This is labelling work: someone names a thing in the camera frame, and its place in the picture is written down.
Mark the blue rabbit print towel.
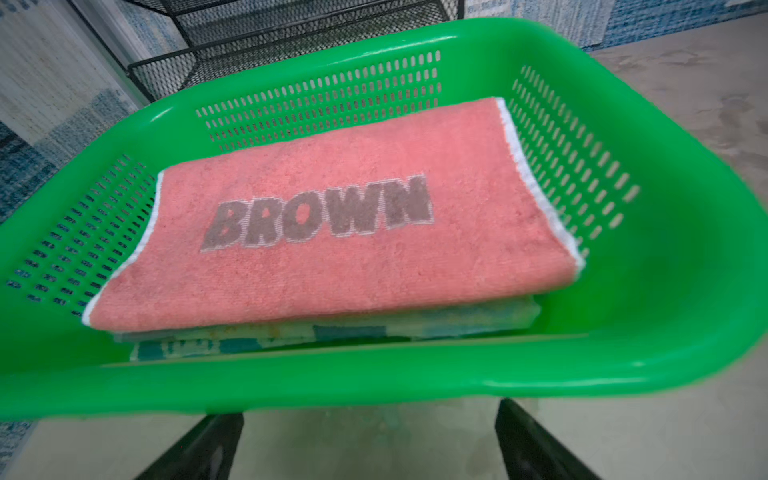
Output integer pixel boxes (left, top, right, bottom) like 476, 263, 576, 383
129, 337, 409, 362

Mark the black wire shelf rack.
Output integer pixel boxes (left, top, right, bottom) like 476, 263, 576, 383
65, 0, 467, 104

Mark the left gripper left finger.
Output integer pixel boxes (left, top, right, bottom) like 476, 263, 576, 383
137, 413, 244, 480

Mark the red pink towel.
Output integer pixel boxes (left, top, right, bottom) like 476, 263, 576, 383
82, 98, 585, 332

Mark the green plastic basket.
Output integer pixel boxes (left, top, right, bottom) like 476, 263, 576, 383
1, 18, 767, 421

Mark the pink orange print towel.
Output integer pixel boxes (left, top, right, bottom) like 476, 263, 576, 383
113, 296, 542, 343

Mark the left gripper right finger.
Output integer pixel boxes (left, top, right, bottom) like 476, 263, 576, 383
494, 398, 600, 480

